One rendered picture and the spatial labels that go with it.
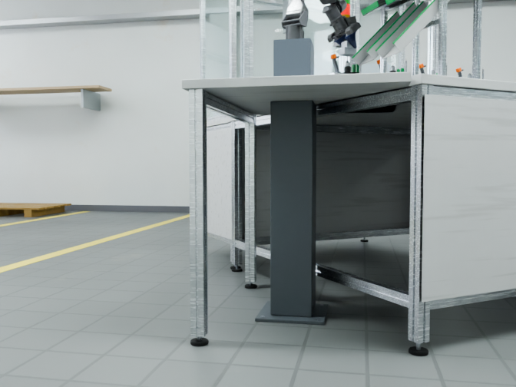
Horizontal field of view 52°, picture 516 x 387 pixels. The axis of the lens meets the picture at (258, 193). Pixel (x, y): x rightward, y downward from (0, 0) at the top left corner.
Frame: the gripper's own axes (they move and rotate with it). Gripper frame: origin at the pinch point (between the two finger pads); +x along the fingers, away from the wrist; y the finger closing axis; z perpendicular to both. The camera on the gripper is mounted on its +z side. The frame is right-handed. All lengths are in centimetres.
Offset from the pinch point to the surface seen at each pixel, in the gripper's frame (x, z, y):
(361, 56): 3.5, -13.4, -20.8
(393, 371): 67, -100, -80
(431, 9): -1, 1, -50
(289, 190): 26, -72, -22
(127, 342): 30, -151, -22
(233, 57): -18, -14, 81
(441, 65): 17, -10, -53
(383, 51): 3.7, -14.6, -35.7
